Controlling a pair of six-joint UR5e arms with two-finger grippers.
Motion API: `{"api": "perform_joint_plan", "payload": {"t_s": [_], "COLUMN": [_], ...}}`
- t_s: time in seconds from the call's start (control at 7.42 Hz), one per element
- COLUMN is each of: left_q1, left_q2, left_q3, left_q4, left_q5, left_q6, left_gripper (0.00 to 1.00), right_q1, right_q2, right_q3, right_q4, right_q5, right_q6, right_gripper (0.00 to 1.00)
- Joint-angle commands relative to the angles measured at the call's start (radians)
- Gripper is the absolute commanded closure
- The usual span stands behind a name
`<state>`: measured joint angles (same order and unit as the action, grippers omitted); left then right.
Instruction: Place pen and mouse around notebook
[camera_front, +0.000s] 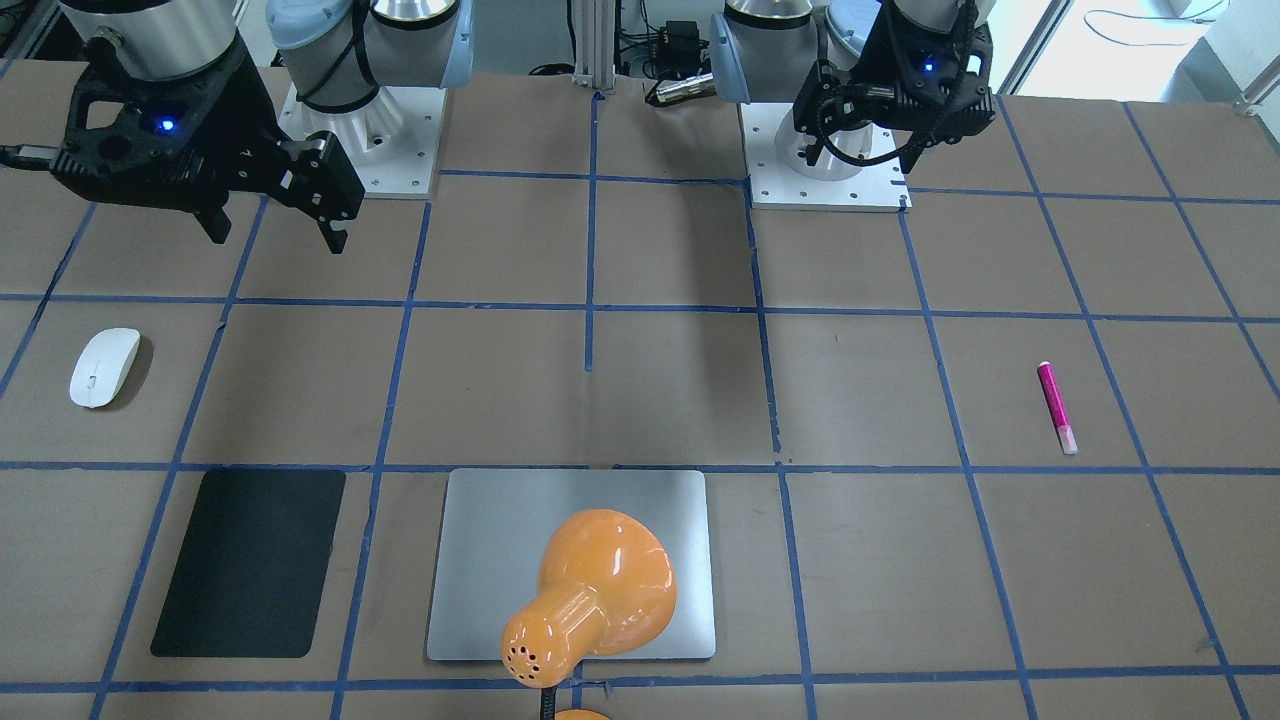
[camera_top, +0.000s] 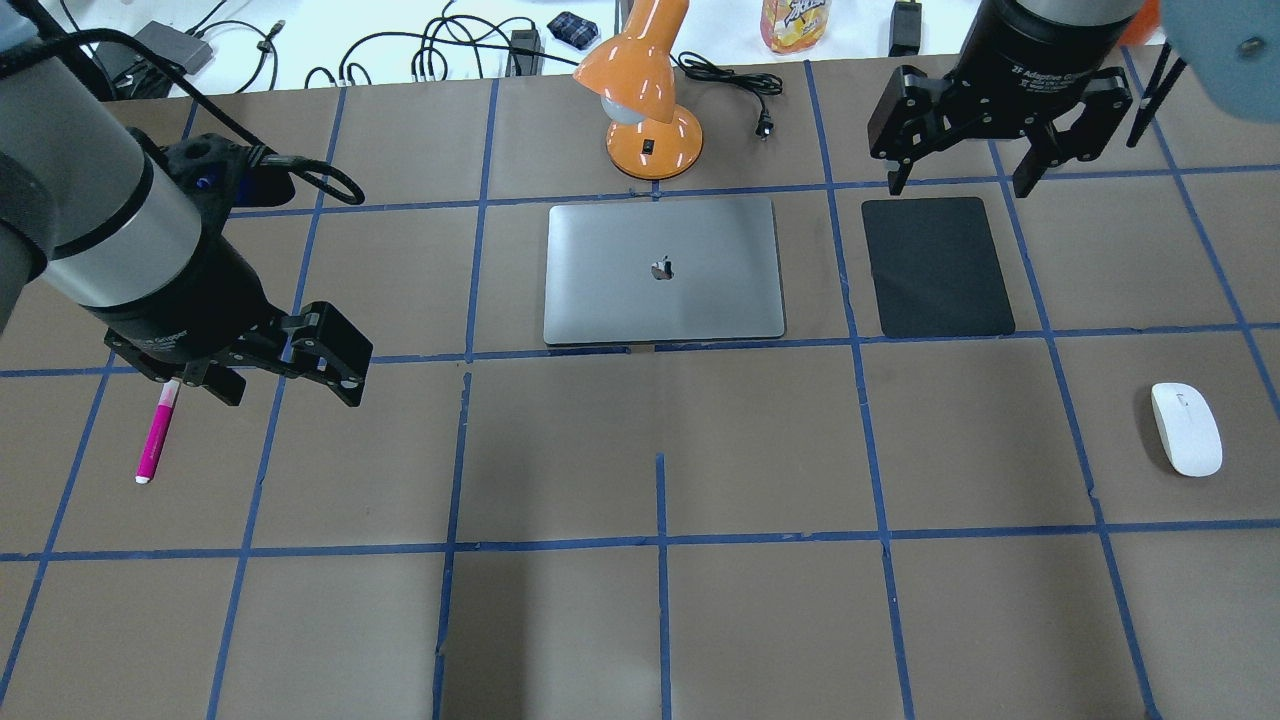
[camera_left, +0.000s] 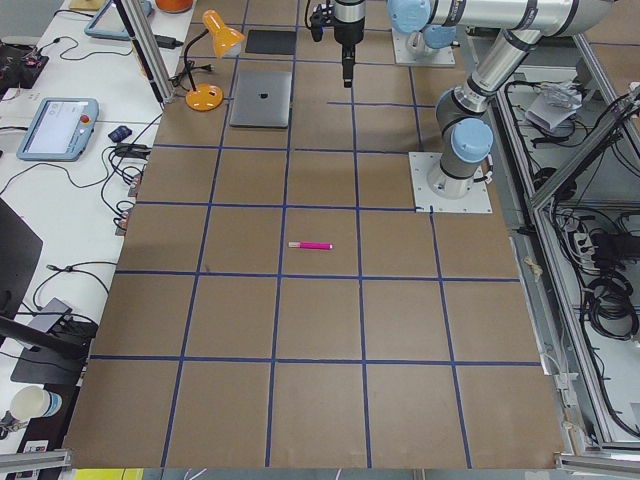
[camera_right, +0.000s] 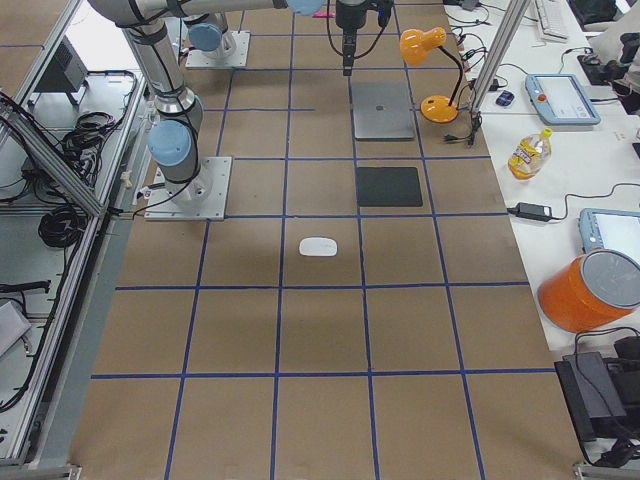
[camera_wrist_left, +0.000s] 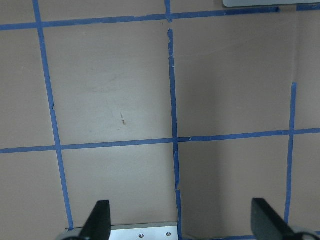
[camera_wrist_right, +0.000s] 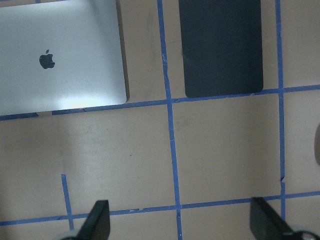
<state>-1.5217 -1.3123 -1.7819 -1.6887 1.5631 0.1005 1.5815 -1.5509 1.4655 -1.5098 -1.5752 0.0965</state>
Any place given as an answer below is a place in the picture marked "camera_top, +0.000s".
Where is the silver laptop notebook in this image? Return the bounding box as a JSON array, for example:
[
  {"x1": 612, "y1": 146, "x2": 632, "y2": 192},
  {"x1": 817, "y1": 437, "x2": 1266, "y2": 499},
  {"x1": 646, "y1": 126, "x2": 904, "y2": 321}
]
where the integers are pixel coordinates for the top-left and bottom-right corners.
[{"x1": 543, "y1": 196, "x2": 786, "y2": 346}]

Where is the orange desk lamp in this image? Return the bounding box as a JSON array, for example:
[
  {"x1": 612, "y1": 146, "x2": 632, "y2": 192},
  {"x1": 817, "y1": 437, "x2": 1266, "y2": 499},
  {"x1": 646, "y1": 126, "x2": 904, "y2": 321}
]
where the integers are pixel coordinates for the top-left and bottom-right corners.
[{"x1": 572, "y1": 1, "x2": 704, "y2": 181}]

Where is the white computer mouse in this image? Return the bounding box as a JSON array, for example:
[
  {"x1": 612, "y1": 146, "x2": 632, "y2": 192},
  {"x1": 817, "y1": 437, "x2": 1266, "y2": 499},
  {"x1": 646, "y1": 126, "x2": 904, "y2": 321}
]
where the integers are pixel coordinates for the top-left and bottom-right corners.
[{"x1": 1149, "y1": 382, "x2": 1224, "y2": 478}]

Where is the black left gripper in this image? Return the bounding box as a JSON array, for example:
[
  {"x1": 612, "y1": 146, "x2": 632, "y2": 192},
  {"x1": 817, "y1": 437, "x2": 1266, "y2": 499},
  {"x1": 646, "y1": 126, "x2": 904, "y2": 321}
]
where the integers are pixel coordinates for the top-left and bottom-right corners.
[{"x1": 104, "y1": 234, "x2": 372, "y2": 407}]

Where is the yellow drink bottle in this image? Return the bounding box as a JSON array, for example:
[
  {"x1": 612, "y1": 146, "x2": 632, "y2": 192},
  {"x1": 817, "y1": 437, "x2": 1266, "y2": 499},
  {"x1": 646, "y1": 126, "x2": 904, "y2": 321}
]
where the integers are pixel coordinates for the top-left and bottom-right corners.
[{"x1": 759, "y1": 0, "x2": 831, "y2": 55}]

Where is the black mousepad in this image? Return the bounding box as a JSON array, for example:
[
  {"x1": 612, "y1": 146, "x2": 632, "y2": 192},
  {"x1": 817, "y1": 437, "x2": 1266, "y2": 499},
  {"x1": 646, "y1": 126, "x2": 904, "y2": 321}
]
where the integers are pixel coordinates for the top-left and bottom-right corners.
[{"x1": 861, "y1": 196, "x2": 1016, "y2": 340}]

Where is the black power adapter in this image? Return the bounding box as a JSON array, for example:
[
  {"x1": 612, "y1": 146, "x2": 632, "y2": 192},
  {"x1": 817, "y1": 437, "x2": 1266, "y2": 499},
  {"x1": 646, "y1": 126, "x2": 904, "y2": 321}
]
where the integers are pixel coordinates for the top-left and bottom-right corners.
[{"x1": 887, "y1": 1, "x2": 923, "y2": 58}]

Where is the pink highlighter pen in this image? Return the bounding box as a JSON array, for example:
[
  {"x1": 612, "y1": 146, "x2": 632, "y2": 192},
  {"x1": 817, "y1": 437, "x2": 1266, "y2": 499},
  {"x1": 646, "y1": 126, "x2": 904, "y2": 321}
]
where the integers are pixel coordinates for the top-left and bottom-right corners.
[{"x1": 134, "y1": 379, "x2": 182, "y2": 486}]

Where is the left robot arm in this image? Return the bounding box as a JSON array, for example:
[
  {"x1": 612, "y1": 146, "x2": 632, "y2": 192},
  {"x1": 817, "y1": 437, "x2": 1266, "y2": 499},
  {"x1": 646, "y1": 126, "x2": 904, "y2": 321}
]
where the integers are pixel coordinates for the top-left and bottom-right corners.
[{"x1": 1, "y1": 1, "x2": 372, "y2": 407}]

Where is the dark blue pouch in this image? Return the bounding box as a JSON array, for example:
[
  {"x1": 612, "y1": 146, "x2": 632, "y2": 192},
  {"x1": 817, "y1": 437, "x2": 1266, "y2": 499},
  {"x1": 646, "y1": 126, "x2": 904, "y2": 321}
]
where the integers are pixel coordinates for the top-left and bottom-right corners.
[{"x1": 547, "y1": 12, "x2": 600, "y2": 51}]

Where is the grey usb hub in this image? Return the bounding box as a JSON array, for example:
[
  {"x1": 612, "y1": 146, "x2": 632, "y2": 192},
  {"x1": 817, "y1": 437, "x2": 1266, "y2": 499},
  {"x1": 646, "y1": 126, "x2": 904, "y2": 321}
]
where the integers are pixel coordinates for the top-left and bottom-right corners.
[{"x1": 134, "y1": 20, "x2": 214, "y2": 76}]

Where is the black lamp power cable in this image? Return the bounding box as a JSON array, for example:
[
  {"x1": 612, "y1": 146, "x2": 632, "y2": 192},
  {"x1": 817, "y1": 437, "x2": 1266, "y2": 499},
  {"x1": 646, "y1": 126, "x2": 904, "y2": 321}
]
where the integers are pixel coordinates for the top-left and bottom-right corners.
[{"x1": 676, "y1": 53, "x2": 785, "y2": 141}]

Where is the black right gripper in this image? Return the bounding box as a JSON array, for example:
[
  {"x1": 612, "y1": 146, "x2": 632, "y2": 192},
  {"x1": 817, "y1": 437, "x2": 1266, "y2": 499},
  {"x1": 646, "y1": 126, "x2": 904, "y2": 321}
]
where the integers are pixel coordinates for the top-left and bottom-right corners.
[{"x1": 867, "y1": 1, "x2": 1137, "y2": 199}]

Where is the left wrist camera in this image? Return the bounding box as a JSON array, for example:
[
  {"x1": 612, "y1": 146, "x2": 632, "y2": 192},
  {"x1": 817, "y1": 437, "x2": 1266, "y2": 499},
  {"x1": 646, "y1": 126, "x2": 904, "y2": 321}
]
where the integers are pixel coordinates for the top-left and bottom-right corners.
[{"x1": 161, "y1": 133, "x2": 296, "y2": 223}]

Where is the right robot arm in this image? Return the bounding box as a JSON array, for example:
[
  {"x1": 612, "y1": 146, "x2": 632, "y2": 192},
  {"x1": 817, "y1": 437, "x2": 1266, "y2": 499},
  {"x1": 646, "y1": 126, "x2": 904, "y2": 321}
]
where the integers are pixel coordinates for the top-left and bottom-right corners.
[{"x1": 867, "y1": 1, "x2": 1279, "y2": 197}]

